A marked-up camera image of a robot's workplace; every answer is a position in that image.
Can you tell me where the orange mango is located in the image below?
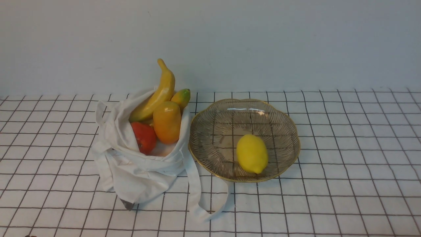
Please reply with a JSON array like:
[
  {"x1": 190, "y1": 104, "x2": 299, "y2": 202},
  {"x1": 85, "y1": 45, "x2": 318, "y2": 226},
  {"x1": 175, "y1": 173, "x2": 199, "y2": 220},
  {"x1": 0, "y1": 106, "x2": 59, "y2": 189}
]
[{"x1": 153, "y1": 101, "x2": 182, "y2": 145}]

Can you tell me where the white cloth tote bag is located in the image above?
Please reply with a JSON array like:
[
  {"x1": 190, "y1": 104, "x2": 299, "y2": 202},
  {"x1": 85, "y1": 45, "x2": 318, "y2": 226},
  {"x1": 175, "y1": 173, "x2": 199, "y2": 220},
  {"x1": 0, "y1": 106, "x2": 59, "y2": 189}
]
[{"x1": 91, "y1": 89, "x2": 233, "y2": 223}]

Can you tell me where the yellow green-tipped banana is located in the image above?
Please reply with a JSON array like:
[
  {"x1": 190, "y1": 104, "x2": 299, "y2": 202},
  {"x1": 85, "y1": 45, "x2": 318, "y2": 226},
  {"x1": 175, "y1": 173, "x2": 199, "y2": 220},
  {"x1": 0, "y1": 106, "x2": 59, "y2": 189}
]
[{"x1": 171, "y1": 88, "x2": 191, "y2": 112}]

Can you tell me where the yellow lemon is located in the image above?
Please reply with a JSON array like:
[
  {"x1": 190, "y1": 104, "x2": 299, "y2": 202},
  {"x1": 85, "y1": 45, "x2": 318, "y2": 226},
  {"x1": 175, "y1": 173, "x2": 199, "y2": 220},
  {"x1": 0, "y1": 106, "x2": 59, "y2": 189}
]
[{"x1": 236, "y1": 134, "x2": 269, "y2": 174}]

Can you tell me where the red tomato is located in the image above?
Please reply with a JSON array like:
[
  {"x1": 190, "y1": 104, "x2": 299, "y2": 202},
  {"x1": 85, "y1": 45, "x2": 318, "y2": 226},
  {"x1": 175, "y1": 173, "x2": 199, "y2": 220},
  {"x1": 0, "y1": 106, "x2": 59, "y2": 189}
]
[{"x1": 130, "y1": 122, "x2": 157, "y2": 155}]

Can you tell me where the white grid tablecloth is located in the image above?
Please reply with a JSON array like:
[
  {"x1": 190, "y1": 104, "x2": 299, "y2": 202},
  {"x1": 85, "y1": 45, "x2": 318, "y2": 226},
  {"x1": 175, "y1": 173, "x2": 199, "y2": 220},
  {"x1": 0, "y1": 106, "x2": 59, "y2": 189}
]
[{"x1": 0, "y1": 90, "x2": 420, "y2": 237}]

